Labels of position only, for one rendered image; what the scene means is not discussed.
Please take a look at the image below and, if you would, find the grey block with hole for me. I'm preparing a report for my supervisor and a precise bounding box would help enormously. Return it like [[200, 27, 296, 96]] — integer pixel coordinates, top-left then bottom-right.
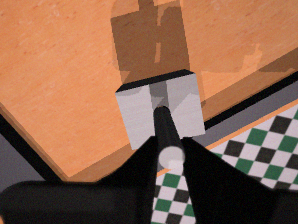
[[115, 69, 205, 150]]

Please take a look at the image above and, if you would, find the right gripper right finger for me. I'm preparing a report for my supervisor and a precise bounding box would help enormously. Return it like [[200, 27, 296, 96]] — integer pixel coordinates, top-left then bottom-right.
[[182, 137, 298, 224]]

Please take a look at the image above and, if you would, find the dark grey cylindrical peg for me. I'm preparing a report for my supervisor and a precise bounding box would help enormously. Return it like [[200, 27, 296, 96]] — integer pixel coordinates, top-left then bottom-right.
[[153, 107, 185, 169]]

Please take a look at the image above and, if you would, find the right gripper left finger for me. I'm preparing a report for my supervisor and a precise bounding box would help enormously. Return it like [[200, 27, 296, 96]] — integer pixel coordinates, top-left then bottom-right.
[[0, 136, 158, 224]]

